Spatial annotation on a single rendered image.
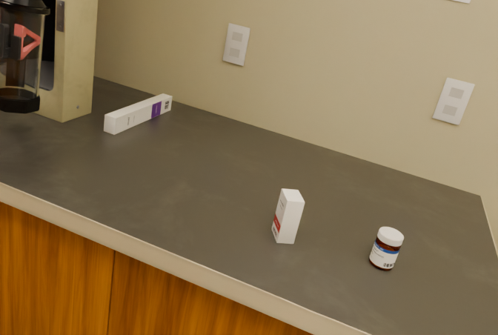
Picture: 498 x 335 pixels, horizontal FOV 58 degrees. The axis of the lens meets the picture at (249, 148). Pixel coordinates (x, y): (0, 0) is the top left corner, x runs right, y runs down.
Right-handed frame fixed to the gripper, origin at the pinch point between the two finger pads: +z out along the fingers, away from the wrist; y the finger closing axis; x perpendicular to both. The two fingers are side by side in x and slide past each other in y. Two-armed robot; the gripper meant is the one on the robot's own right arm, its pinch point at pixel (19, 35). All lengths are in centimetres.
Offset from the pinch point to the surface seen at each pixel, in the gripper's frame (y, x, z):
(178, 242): -51, 23, -16
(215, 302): -59, 31, -16
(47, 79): 6.8, 13.4, 17.3
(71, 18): -3.0, -4.3, 12.1
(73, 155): -16.9, 22.1, -0.5
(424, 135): -89, 7, 52
